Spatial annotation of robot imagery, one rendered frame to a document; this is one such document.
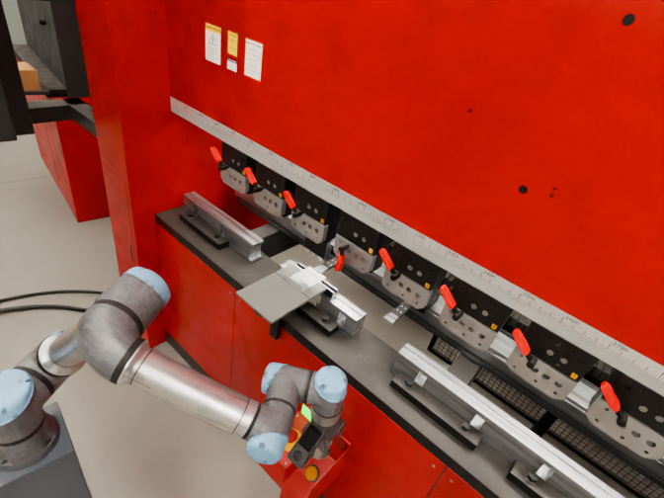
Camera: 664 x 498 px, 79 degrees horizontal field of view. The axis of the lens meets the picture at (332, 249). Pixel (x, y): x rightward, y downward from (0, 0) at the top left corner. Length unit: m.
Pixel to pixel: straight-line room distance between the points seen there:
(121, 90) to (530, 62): 1.39
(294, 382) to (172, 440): 1.34
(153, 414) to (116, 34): 1.68
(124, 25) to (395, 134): 1.07
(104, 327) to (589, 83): 1.01
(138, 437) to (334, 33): 1.91
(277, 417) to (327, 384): 0.13
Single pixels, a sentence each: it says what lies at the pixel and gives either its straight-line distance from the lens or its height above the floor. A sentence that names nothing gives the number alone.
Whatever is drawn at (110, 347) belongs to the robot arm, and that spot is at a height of 1.29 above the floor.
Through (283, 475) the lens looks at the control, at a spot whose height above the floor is 0.74.
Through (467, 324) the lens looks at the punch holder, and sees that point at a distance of 1.14.
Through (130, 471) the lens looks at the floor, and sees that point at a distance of 2.19.
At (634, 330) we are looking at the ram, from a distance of 1.04.
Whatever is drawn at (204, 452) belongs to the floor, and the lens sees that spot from 2.19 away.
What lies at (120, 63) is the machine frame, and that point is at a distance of 1.76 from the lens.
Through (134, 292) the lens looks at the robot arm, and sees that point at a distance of 0.94.
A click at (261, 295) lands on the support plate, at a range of 1.38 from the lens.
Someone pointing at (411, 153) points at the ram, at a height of 1.59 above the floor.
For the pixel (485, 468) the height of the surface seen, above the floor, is 0.87.
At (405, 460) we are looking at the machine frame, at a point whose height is 0.71.
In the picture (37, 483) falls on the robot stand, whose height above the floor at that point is 0.71.
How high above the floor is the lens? 1.93
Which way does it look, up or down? 34 degrees down
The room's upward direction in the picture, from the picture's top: 12 degrees clockwise
